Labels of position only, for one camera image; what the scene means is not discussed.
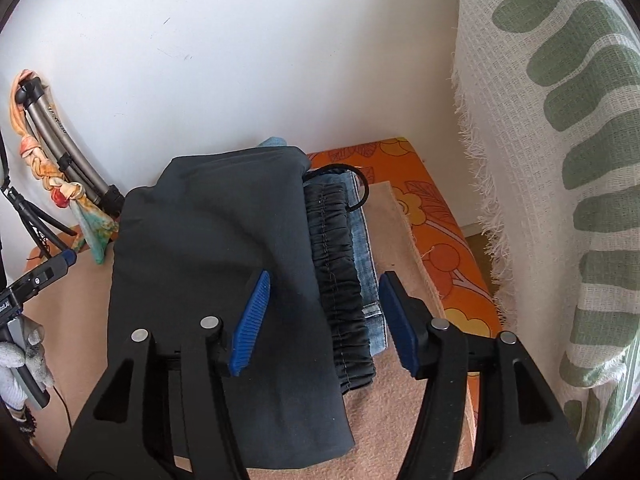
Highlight person's left hand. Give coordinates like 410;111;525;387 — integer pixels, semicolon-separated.
0;321;54;407

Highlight peach blanket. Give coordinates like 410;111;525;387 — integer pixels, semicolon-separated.
22;180;476;480

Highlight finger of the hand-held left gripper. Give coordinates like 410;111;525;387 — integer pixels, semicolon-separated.
22;250;79;289

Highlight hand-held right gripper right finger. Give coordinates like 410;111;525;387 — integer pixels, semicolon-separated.
378;270;586;480

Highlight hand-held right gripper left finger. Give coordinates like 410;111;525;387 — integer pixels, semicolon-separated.
55;269;272;480

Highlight black tripod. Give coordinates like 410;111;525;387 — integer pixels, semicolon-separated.
0;130;77;256

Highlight folded blue jeans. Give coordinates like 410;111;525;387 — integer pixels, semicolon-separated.
257;136;388;356

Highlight orange floral bed sheet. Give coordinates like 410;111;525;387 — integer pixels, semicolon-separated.
305;136;503;376

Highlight grey folded tripod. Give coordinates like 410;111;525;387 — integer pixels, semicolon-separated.
14;72;126;217

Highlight dark grey pants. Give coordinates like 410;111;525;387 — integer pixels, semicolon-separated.
109;146;377;463

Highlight green patterned white throw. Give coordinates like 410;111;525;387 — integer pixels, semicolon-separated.
449;0;640;467

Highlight colourful knotted scarf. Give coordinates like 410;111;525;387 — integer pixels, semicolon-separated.
11;69;120;266

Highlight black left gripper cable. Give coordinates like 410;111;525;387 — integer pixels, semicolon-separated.
50;389;75;433

